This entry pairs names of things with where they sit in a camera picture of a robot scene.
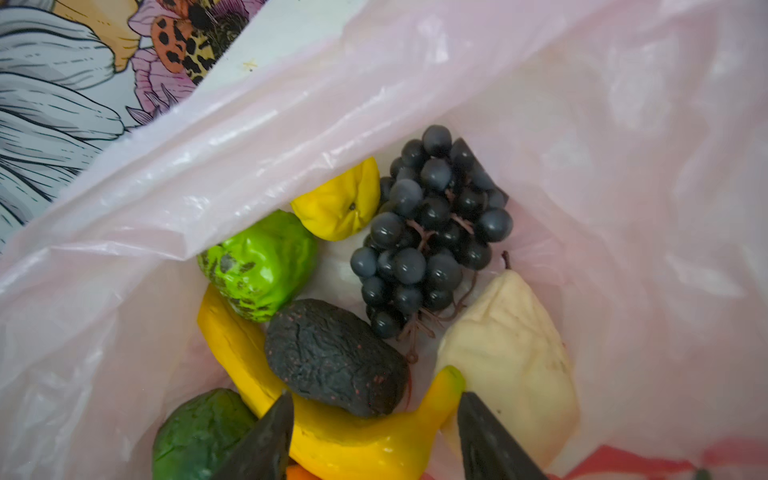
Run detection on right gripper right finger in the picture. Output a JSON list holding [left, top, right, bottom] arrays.
[[457, 392, 548, 480]]

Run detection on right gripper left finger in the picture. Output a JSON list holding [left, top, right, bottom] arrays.
[[211, 391, 294, 480]]

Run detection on fake dark avocado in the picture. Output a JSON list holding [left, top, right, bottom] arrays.
[[265, 299, 409, 418]]

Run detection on pink plastic bag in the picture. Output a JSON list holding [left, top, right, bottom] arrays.
[[1, 1, 767, 479]]

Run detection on fake orange fruit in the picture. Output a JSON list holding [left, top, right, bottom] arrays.
[[285, 464, 321, 480]]

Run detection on fake yellow banana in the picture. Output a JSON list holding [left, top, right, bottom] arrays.
[[197, 286, 466, 479]]

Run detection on fake green lime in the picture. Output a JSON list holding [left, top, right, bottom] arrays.
[[152, 388, 257, 479]]

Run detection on fake pale pear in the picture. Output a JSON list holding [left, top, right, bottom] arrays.
[[435, 268, 581, 469]]

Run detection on fake green custard apple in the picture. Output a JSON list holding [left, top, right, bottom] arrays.
[[197, 210, 318, 323]]

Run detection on fake black grape bunch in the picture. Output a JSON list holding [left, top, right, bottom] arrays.
[[350, 124, 513, 363]]

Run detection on fake yellow lemon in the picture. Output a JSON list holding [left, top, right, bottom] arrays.
[[291, 157, 381, 242]]

